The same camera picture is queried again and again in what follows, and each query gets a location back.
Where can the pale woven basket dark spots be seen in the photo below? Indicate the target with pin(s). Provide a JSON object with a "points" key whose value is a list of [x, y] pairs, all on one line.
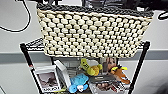
{"points": [[93, 33]]}

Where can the brown-red pack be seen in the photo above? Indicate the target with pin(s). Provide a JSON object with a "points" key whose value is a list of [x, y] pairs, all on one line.
{"points": [[106, 87]]}

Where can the long grey wall band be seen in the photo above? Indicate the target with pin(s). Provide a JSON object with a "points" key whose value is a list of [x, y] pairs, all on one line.
{"points": [[13, 56]]}

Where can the flat grey box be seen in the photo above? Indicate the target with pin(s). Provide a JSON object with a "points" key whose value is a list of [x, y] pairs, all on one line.
{"points": [[101, 79]]}

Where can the white box with photo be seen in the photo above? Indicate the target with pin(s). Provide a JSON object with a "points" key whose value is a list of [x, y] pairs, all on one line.
{"points": [[47, 80]]}

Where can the yellow plush toy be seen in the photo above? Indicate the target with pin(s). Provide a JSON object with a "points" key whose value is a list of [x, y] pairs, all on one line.
{"points": [[90, 68]]}

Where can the orange plush toy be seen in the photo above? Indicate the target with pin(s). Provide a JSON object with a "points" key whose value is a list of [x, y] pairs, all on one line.
{"points": [[119, 74]]}

